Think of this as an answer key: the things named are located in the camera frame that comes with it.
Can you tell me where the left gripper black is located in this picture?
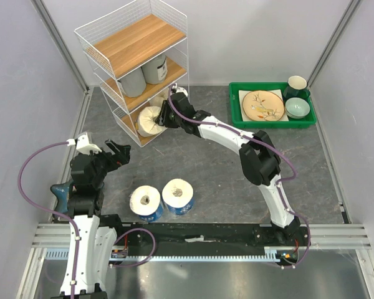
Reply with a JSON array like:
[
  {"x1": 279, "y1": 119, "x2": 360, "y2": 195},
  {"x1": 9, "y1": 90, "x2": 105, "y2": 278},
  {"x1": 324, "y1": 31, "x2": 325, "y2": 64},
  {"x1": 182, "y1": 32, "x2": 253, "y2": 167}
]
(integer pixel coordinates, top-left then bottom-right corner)
[{"x1": 85, "y1": 139, "x2": 130, "y2": 187}]

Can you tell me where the cream roll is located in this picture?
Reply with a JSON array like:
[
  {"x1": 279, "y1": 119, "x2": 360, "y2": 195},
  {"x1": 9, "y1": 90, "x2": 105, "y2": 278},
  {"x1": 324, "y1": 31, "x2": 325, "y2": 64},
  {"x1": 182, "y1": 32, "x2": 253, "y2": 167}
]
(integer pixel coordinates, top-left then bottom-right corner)
[
  {"x1": 150, "y1": 95, "x2": 166, "y2": 108},
  {"x1": 136, "y1": 106, "x2": 166, "y2": 137}
]

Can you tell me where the grey paper towel roll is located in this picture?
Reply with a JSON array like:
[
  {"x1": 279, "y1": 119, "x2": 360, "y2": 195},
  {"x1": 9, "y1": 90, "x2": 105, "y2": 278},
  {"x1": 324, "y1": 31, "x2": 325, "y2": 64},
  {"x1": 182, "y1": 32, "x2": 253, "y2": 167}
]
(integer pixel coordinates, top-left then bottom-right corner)
[{"x1": 141, "y1": 54, "x2": 168, "y2": 84}]

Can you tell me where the white wire wooden shelf rack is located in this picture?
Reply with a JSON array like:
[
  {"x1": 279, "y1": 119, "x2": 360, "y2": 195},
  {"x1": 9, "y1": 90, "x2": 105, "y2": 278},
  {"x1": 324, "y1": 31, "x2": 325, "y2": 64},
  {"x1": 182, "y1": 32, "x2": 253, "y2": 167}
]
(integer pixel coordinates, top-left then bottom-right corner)
[{"x1": 74, "y1": 1, "x2": 189, "y2": 147}]

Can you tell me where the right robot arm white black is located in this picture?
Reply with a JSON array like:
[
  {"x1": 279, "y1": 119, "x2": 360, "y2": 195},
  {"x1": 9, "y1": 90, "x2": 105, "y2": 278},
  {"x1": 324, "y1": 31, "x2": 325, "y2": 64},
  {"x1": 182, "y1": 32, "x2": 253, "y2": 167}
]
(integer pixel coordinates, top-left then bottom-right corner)
[{"x1": 156, "y1": 88, "x2": 300, "y2": 245}]

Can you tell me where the blue wrapped roll left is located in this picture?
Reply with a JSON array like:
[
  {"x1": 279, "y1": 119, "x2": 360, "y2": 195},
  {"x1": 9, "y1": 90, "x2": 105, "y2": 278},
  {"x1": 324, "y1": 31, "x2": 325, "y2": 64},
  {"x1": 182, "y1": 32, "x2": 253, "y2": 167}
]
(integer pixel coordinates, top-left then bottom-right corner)
[{"x1": 130, "y1": 185, "x2": 164, "y2": 222}]

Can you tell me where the blue wrapped roll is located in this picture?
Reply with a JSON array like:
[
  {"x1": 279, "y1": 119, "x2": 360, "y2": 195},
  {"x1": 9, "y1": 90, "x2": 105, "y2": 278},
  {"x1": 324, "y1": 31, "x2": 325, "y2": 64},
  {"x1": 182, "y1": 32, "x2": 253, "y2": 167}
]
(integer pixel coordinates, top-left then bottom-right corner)
[
  {"x1": 161, "y1": 178, "x2": 194, "y2": 216},
  {"x1": 130, "y1": 185, "x2": 164, "y2": 222}
]

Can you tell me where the blue wrapped roll right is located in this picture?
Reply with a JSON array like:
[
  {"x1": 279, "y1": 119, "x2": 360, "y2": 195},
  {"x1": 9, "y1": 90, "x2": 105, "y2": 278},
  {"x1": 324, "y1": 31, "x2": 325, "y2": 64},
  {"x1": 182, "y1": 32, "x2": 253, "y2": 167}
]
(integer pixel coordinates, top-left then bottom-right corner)
[{"x1": 161, "y1": 178, "x2": 194, "y2": 216}]

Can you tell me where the blue star shaped dish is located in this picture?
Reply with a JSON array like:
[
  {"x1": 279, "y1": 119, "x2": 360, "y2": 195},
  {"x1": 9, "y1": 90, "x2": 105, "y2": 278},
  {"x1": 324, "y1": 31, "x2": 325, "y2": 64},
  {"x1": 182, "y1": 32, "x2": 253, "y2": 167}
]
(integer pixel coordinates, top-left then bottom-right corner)
[{"x1": 50, "y1": 180, "x2": 73, "y2": 214}]

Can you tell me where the decorated ceramic plate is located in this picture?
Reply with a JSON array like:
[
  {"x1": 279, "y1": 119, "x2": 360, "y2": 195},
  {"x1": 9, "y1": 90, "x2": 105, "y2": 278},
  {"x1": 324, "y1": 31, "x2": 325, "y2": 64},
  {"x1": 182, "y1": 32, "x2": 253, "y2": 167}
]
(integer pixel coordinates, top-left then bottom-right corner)
[{"x1": 242, "y1": 90, "x2": 285, "y2": 122}]

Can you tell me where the light green ceramic bowl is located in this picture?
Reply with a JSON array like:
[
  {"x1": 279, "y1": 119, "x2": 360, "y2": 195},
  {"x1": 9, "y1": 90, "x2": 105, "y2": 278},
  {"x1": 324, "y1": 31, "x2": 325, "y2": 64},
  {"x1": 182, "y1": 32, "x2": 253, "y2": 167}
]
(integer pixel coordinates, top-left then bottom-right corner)
[{"x1": 285, "y1": 97, "x2": 310, "y2": 119}]

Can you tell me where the dark green ceramic cup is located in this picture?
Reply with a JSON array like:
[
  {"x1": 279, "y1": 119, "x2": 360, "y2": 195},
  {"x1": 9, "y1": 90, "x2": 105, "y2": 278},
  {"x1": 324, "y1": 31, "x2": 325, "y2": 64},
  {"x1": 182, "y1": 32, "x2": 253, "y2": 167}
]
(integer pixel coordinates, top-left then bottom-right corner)
[{"x1": 282, "y1": 75, "x2": 310, "y2": 102}]

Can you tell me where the green plastic tray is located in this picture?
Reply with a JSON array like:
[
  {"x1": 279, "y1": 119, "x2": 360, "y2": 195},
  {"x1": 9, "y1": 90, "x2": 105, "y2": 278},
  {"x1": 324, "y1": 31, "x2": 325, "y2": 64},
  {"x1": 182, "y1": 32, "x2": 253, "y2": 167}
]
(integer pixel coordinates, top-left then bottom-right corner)
[{"x1": 229, "y1": 82, "x2": 317, "y2": 129}]

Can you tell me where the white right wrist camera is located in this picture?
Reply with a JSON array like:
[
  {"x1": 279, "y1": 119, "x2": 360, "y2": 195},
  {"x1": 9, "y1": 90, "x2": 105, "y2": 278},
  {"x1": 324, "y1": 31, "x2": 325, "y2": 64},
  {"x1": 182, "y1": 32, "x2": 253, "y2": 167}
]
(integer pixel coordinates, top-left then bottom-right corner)
[{"x1": 170, "y1": 84, "x2": 188, "y2": 97}]

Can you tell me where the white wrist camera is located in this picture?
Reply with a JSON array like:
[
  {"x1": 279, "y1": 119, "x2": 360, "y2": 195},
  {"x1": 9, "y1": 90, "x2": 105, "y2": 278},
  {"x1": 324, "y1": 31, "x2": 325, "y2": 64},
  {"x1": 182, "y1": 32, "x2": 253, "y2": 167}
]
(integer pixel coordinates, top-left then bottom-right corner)
[
  {"x1": 170, "y1": 84, "x2": 188, "y2": 97},
  {"x1": 65, "y1": 131, "x2": 102, "y2": 156}
]

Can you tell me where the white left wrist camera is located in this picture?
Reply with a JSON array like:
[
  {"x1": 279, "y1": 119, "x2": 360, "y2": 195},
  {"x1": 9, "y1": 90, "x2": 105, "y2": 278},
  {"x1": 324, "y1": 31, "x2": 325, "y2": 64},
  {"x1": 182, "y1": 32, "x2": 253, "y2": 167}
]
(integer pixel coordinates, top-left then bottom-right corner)
[{"x1": 65, "y1": 131, "x2": 102, "y2": 156}]

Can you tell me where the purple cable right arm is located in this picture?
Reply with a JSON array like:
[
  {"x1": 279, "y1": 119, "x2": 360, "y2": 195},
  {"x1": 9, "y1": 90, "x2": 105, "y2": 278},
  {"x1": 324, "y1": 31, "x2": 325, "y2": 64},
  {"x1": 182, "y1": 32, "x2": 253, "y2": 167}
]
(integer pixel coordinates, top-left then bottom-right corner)
[{"x1": 168, "y1": 83, "x2": 312, "y2": 269}]

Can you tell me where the aluminium frame rail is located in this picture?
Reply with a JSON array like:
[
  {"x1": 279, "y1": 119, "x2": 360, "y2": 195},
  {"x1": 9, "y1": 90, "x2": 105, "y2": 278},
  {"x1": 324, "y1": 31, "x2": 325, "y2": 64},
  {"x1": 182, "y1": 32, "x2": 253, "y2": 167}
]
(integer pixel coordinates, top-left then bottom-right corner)
[{"x1": 32, "y1": 224, "x2": 371, "y2": 249}]

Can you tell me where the blue grey cable duct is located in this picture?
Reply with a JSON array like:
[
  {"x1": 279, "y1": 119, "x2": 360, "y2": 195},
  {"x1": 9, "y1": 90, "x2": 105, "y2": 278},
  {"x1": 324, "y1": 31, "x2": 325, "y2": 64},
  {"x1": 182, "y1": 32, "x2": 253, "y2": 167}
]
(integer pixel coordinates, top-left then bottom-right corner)
[{"x1": 45, "y1": 247, "x2": 300, "y2": 261}]

